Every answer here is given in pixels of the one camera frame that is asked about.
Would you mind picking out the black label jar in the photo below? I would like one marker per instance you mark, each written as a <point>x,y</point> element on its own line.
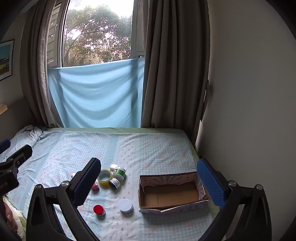
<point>114,183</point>

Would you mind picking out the grey-brown curtain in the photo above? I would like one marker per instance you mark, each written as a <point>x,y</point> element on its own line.
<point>173,69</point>
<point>38,64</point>

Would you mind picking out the printed cardboard box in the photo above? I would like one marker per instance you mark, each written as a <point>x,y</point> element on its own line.
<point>168,193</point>

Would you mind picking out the light blue checked pillow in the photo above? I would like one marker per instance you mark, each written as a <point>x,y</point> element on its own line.
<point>25,133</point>

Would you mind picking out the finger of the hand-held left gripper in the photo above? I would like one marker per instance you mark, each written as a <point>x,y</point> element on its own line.
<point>5,144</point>
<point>22,153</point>

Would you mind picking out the red box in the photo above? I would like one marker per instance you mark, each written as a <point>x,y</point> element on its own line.
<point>95,186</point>

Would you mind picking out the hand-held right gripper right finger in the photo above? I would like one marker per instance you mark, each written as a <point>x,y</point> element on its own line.
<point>211,183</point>

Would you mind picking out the small white jar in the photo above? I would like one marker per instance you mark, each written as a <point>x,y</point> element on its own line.
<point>118,177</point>

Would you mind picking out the white earbud case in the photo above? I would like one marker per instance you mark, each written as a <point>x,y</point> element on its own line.
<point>113,166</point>

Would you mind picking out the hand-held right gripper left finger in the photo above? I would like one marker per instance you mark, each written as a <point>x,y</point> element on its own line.
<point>86,183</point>

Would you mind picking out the wall poster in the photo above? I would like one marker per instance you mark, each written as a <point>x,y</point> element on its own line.
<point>5,60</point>

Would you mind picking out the green label jar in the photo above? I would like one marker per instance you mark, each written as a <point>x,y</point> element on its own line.
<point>119,172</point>

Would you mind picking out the red lid jar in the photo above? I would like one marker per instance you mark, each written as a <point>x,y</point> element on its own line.
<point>99,209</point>

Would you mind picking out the window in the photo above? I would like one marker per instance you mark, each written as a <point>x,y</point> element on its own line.
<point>97,34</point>

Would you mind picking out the small wooden wall piece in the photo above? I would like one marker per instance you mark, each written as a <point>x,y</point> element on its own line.
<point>2,109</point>

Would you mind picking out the yellow tape roll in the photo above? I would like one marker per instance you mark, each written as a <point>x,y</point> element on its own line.
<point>101,183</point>

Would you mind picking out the white lid jar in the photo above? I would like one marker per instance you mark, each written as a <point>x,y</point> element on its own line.
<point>126,205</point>

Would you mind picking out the light blue hanging cloth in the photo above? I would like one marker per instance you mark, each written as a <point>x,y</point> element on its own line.
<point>97,95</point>

